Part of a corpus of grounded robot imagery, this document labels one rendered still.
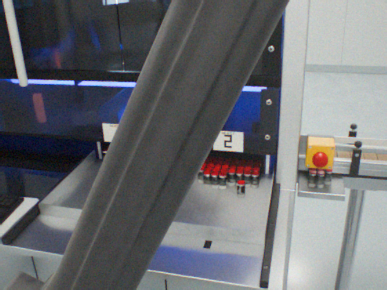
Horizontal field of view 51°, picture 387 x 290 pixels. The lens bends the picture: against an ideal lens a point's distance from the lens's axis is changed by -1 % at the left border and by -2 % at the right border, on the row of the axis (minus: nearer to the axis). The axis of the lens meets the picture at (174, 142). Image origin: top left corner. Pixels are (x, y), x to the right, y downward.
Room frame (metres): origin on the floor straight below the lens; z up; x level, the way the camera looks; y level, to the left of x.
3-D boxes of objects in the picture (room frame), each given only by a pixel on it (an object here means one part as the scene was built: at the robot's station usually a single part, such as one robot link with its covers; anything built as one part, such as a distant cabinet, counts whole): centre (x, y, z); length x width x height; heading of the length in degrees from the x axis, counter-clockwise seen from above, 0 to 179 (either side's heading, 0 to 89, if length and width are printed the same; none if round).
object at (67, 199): (1.07, 0.20, 0.90); 0.34 x 0.26 x 0.04; 163
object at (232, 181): (1.05, -0.15, 0.91); 0.18 x 0.02 x 0.05; 73
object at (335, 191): (1.04, -0.42, 0.87); 0.14 x 0.13 x 0.02; 163
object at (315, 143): (1.01, -0.40, 0.99); 0.08 x 0.07 x 0.07; 163
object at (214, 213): (0.97, -0.12, 0.90); 0.34 x 0.26 x 0.04; 163
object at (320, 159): (0.97, -0.38, 0.99); 0.04 x 0.04 x 0.04; 73
